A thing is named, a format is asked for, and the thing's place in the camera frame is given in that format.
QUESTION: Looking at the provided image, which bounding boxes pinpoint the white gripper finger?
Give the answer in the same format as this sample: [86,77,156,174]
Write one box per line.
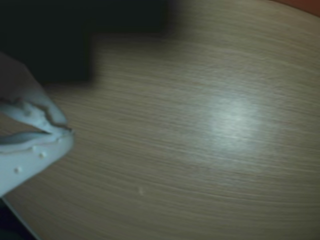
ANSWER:
[0,130,75,199]
[0,51,73,134]

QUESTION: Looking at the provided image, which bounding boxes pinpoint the orange plastic box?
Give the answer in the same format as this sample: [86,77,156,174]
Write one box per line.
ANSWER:
[273,0,320,16]

